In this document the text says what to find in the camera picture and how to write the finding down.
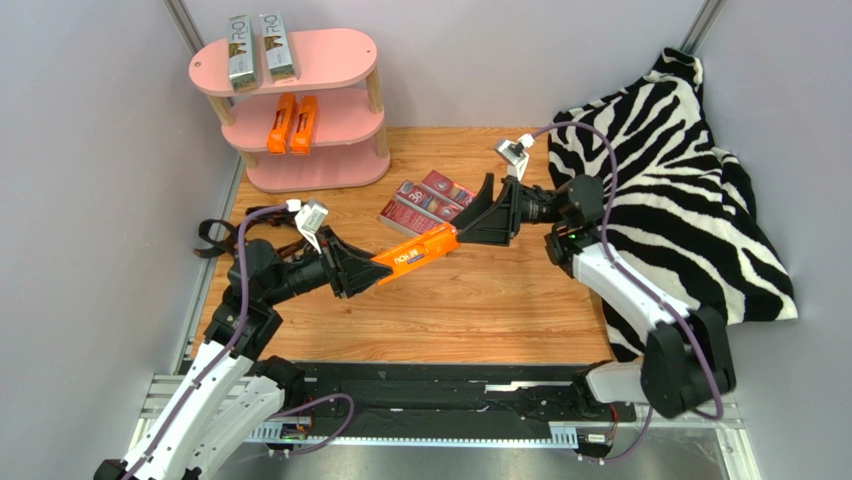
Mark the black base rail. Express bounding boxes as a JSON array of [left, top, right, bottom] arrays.
[[248, 362, 647, 455]]

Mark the black orange strap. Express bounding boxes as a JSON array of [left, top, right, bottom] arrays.
[[193, 205, 314, 261]]

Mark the orange toothpaste box diagonal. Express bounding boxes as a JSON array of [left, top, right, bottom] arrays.
[[290, 95, 319, 155]]

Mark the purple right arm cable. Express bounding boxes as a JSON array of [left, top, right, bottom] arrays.
[[529, 121, 727, 464]]

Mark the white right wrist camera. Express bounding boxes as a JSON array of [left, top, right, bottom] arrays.
[[494, 133, 535, 182]]

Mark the teal silver toothpaste box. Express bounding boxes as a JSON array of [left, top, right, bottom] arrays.
[[226, 15, 258, 93]]

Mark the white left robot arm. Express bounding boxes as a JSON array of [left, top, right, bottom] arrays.
[[94, 226, 393, 479]]

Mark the red toothpaste box middle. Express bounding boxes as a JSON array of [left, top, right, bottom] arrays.
[[394, 181, 462, 223]]

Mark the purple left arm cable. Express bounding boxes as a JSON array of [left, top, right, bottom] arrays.
[[119, 202, 355, 480]]

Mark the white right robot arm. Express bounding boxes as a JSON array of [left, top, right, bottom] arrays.
[[451, 175, 736, 419]]

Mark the zebra print cloth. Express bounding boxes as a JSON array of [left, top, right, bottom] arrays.
[[548, 48, 799, 325]]

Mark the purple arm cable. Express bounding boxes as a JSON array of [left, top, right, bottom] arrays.
[[119, 202, 355, 480], [529, 121, 727, 464]]

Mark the red toothpaste box back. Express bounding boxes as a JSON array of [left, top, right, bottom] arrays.
[[420, 170, 476, 209]]

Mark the pink three-tier shelf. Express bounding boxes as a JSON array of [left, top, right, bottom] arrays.
[[188, 28, 391, 193]]

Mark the red toothpaste box front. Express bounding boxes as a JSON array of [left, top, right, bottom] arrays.
[[379, 200, 440, 237]]

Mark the orange toothpaste box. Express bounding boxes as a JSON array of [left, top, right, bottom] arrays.
[[266, 93, 298, 155], [372, 223, 460, 285]]

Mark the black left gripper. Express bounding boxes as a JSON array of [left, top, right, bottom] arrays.
[[263, 224, 392, 306]]

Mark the red toothpaste box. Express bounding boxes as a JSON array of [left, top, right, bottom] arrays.
[[420, 170, 476, 209], [379, 200, 440, 237], [394, 181, 462, 223]]

